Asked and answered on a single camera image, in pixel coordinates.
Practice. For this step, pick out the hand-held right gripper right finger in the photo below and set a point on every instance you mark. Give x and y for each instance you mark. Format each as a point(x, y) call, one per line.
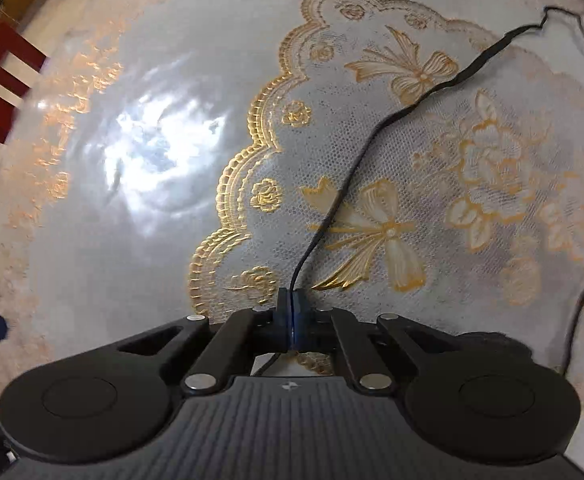
point(299, 325)

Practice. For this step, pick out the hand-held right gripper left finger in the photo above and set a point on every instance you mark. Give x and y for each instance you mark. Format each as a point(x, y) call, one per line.
point(285, 320)

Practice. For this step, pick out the black shoelace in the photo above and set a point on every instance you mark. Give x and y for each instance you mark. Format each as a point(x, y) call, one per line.
point(489, 49)

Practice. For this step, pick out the red chair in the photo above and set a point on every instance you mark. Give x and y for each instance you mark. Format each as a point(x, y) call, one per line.
point(6, 45)

